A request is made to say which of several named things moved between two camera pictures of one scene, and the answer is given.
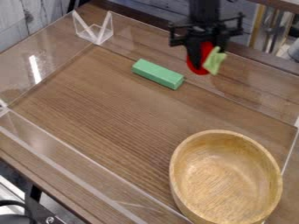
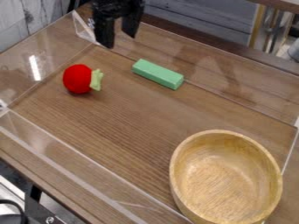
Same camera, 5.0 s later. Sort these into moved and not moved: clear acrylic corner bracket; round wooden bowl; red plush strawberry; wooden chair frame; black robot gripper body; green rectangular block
Moved: red plush strawberry; black robot gripper body
Not moved: clear acrylic corner bracket; green rectangular block; wooden chair frame; round wooden bowl
